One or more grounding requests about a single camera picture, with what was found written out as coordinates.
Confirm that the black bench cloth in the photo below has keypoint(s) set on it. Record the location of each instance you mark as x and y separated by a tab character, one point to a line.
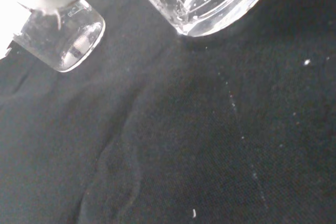
183	129

